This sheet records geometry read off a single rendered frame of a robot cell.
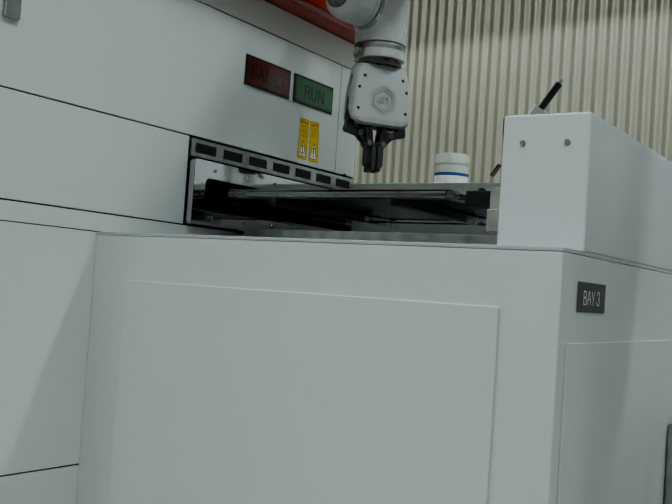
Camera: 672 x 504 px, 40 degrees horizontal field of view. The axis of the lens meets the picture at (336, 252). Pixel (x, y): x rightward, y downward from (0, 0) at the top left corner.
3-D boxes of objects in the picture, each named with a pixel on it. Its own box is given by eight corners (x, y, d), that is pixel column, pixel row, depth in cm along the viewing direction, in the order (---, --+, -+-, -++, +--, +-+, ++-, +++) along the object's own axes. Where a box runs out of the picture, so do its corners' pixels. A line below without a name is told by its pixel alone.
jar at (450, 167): (426, 198, 191) (429, 152, 192) (442, 202, 197) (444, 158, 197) (457, 198, 187) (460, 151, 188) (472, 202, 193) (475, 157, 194)
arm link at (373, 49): (363, 37, 147) (362, 56, 146) (414, 46, 150) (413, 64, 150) (344, 48, 154) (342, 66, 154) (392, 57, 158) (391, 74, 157)
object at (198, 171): (182, 223, 135) (187, 158, 136) (344, 246, 172) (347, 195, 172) (191, 223, 134) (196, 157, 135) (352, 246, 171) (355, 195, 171)
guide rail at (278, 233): (242, 247, 142) (243, 227, 142) (250, 248, 144) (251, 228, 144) (558, 260, 115) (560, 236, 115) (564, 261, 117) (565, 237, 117)
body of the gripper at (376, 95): (359, 50, 147) (354, 121, 146) (417, 60, 150) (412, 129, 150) (341, 60, 154) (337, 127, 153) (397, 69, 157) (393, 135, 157)
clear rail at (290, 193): (224, 198, 137) (225, 188, 137) (230, 199, 138) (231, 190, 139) (452, 199, 117) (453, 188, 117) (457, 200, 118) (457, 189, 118)
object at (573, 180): (495, 248, 97) (503, 115, 98) (638, 275, 143) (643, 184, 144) (583, 251, 92) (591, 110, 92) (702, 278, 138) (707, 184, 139)
